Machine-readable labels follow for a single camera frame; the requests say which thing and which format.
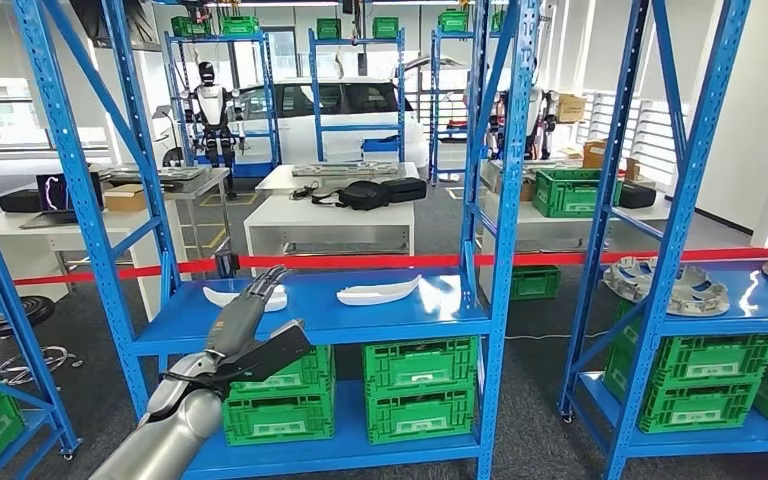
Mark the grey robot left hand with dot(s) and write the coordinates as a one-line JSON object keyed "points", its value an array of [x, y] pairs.
{"points": [[235, 328]]}

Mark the white curved panel orange lettering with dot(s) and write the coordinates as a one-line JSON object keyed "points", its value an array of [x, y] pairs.
{"points": [[218, 298]]}

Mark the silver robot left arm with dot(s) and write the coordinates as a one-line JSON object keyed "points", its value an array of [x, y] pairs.
{"points": [[172, 437]]}

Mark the blue steel shelf rack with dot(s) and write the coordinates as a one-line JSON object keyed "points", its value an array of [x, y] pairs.
{"points": [[433, 99], [755, 305], [255, 170], [371, 314], [18, 331], [361, 127]]}

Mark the grey metal part tray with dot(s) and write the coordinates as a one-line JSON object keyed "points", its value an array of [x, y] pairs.
{"points": [[344, 169], [172, 173]]}

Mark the red barrier belt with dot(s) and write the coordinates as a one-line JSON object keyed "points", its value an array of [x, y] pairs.
{"points": [[357, 262]]}

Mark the white table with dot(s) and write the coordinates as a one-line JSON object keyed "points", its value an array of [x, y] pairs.
{"points": [[556, 228], [26, 258], [331, 218]]}

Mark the cardboard box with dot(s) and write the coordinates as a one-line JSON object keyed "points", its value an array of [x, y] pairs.
{"points": [[571, 108], [124, 199], [632, 169], [594, 156]]}

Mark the black backpack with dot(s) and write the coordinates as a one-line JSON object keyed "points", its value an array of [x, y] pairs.
{"points": [[364, 196]]}

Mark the white car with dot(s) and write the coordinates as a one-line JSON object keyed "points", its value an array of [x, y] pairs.
{"points": [[294, 136]]}

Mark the black round stool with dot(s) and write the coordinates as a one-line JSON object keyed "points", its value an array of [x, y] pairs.
{"points": [[16, 314]]}

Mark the black hard case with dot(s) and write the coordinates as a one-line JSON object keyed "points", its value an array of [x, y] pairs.
{"points": [[405, 189], [637, 196]]}

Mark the white black humanoid robot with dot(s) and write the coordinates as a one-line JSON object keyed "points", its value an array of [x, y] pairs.
{"points": [[546, 119], [210, 106]]}

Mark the black laptop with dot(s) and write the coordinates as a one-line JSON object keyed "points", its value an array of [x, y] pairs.
{"points": [[53, 195]]}

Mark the blue plastic bin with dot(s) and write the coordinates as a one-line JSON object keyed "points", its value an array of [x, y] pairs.
{"points": [[380, 147]]}

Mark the black bag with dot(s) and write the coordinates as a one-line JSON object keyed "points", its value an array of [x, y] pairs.
{"points": [[18, 201]]}

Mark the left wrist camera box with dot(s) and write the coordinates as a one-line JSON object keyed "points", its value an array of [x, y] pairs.
{"points": [[271, 358]]}

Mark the black barrier post head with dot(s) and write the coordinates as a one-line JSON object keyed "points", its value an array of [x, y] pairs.
{"points": [[226, 265]]}

